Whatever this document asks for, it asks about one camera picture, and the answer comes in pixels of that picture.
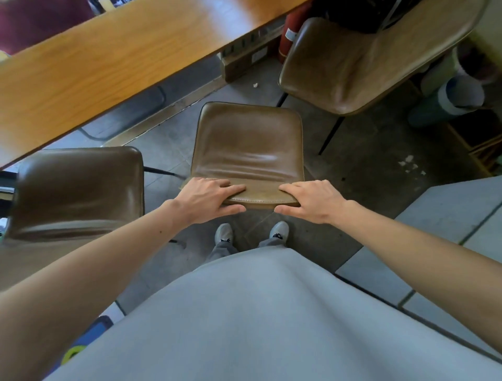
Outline person's left forearm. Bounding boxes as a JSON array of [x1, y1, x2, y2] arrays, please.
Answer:
[[0, 199, 189, 381]]

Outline wooden shelf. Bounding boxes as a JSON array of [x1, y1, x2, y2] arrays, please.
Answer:
[[447, 118, 502, 177]]

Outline grey shoe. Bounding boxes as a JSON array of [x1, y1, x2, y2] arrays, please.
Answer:
[[214, 223, 234, 246], [269, 221, 290, 242]]

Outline large tan leather chair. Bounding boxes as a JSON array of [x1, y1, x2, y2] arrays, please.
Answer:
[[276, 0, 491, 155]]

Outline brown power strip box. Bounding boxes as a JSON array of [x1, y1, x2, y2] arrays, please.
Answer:
[[220, 24, 285, 83]]

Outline dark red seat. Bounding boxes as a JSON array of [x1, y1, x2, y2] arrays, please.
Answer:
[[0, 0, 96, 55]]

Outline grey left shoe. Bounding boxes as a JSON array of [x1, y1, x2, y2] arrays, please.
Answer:
[[214, 223, 234, 246]]

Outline pale green cylinder container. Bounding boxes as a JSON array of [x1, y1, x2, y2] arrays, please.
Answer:
[[420, 47, 471, 97]]

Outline grey right shoe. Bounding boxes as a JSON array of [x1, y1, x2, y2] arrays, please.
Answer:
[[269, 221, 290, 242]]

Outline wooden table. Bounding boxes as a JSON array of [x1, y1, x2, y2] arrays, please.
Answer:
[[0, 0, 310, 170]]

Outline blue and yellow object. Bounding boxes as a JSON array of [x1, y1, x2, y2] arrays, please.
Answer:
[[59, 315, 114, 367]]

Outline dark brown leather chair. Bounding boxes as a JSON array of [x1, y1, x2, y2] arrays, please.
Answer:
[[0, 146, 185, 293]]

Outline grey trousers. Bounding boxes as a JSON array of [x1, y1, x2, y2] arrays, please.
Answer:
[[204, 237, 289, 264]]

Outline person's right hand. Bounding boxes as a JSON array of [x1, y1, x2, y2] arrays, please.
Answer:
[[274, 180, 348, 225]]

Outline person's right forearm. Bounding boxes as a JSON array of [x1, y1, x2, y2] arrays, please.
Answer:
[[333, 200, 502, 356]]

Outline red fire extinguisher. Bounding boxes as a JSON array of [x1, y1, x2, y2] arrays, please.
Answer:
[[278, 2, 313, 63]]

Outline grey shirt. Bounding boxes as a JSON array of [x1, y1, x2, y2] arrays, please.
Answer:
[[43, 247, 502, 381]]

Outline blue and white container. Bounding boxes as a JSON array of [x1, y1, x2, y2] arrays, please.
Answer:
[[408, 75, 486, 128]]

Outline white paper scraps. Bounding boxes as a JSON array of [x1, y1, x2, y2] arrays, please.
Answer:
[[398, 155, 427, 176]]

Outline person's left hand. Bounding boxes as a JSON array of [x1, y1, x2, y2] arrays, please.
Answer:
[[173, 177, 247, 226]]

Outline olive brown leather chair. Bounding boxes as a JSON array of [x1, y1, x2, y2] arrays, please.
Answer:
[[181, 102, 306, 209]]

